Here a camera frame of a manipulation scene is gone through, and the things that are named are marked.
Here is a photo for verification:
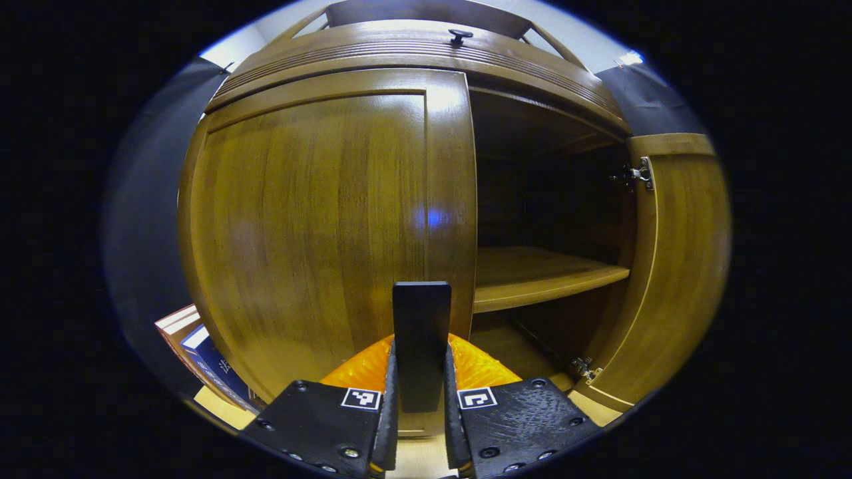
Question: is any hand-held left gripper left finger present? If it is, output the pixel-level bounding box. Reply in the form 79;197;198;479
240;336;400;479

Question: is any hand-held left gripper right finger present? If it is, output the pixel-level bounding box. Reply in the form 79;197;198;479
443;333;604;479

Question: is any wooden cabinet door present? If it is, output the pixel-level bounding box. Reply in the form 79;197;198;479
574;133;733;414
178;69;479;437

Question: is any wooden double-door shoe cabinet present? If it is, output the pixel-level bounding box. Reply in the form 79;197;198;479
177;0;733;438

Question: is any blue book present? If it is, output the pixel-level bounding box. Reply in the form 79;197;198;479
180;324;262;414

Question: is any red book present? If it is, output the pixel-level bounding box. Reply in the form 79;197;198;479
154;304;200;333

